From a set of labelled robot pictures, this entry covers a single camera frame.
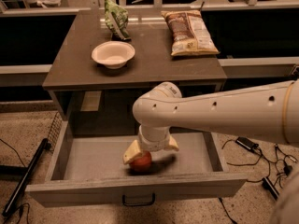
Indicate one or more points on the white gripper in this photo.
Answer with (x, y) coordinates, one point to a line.
(153, 144)

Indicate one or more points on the red apple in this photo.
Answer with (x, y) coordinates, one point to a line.
(142, 164)

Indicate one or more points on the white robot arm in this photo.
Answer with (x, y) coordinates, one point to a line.
(268, 113)

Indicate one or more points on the open grey drawer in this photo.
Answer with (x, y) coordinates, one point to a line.
(87, 168)

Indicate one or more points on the grey cabinet counter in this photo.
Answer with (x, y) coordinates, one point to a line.
(75, 70)

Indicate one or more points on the black power adapter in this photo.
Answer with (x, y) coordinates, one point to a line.
(246, 143)
(287, 169)

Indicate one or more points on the white paper bowl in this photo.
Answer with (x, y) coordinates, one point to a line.
(113, 54)

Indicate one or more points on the black floor bar left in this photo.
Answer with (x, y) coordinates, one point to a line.
(10, 207)

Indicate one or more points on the black floor bar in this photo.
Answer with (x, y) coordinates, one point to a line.
(10, 207)
(268, 185)

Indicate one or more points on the black floor bar right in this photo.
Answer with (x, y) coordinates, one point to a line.
(268, 185)

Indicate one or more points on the brown chip bag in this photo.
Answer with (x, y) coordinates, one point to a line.
(189, 32)

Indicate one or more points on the green chip bag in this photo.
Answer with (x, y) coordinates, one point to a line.
(116, 19)

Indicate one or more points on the black drawer handle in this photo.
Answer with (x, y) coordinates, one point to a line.
(149, 203)

